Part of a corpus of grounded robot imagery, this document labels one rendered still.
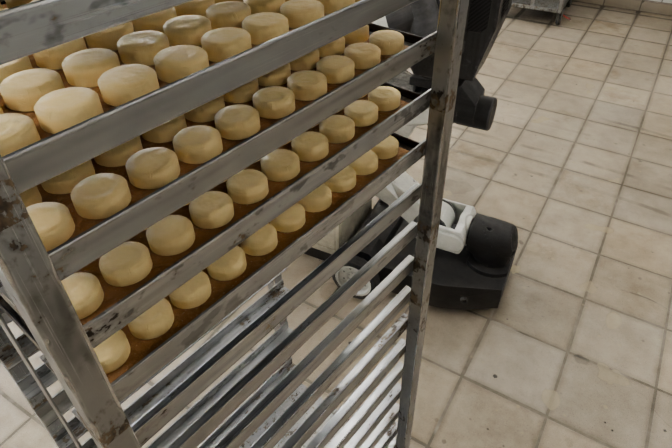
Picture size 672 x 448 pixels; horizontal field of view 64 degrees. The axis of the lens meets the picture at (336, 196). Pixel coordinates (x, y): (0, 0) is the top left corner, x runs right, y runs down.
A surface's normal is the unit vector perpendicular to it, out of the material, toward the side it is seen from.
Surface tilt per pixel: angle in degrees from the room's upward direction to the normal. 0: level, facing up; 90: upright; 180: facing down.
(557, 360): 0
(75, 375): 90
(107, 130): 90
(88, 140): 90
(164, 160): 0
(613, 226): 0
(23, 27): 90
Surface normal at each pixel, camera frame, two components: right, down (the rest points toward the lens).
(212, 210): -0.02, -0.79
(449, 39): -0.64, 0.48
